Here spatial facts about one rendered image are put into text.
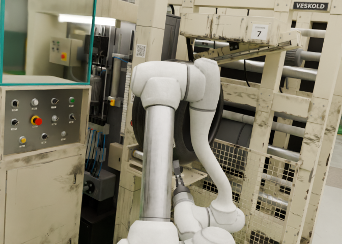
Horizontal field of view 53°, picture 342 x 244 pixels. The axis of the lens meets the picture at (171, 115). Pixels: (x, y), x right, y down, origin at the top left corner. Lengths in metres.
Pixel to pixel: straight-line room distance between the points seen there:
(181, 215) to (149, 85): 0.55
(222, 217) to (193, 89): 0.54
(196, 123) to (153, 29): 0.94
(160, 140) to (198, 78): 0.26
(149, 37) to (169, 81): 0.92
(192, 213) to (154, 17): 1.17
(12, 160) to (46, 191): 0.31
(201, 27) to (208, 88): 1.00
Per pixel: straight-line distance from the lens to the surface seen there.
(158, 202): 1.09
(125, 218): 2.36
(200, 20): 2.17
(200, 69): 1.21
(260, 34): 1.99
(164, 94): 1.15
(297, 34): 2.08
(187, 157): 1.91
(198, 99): 1.21
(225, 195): 1.41
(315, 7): 2.25
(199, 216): 1.41
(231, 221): 1.44
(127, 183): 2.26
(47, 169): 2.06
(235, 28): 2.05
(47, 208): 2.16
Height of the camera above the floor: 1.55
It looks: 11 degrees down
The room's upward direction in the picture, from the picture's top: 8 degrees clockwise
